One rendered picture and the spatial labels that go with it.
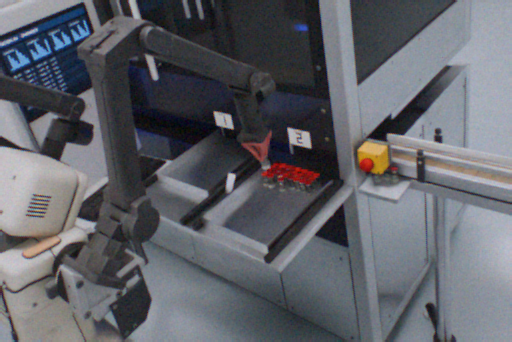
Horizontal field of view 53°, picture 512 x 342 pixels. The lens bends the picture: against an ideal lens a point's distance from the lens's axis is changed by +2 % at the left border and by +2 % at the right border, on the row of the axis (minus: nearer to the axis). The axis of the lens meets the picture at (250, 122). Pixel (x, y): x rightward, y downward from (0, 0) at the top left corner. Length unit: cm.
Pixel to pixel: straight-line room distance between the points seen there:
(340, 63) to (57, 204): 81
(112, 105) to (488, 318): 191
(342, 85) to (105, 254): 79
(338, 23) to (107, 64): 69
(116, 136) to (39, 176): 20
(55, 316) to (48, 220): 24
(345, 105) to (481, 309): 129
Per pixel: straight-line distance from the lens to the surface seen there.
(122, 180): 103
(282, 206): 160
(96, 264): 107
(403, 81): 181
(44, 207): 113
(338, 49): 142
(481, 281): 260
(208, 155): 194
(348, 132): 153
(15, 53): 189
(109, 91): 94
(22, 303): 117
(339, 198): 160
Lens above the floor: 186
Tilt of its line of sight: 28 degrees down
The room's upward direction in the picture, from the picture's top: 12 degrees counter-clockwise
